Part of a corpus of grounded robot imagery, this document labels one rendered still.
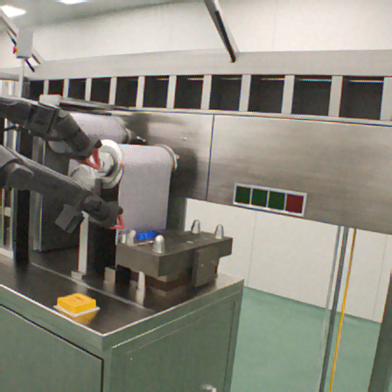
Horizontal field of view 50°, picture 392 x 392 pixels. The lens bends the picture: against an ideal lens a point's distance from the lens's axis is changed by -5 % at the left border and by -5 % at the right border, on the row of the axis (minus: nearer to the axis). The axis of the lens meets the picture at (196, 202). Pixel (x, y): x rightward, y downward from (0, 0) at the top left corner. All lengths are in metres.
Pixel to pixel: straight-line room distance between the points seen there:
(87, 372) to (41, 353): 0.19
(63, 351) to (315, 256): 2.95
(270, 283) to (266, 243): 0.37
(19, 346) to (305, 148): 1.02
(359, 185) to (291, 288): 2.77
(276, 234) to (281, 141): 2.64
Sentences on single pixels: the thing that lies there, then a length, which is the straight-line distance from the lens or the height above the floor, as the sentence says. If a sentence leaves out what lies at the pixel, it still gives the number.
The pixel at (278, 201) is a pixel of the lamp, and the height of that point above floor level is 1.18.
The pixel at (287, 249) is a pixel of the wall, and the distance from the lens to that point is 3.95.
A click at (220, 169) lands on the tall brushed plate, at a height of 1.26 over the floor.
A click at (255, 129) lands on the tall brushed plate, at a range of 1.42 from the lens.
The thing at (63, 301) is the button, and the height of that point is 0.92.
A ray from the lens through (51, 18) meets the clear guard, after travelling 1.97.
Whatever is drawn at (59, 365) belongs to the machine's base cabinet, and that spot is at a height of 0.74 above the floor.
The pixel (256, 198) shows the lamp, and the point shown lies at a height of 1.18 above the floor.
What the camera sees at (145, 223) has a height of 1.07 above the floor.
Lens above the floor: 1.33
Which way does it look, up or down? 8 degrees down
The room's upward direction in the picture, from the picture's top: 5 degrees clockwise
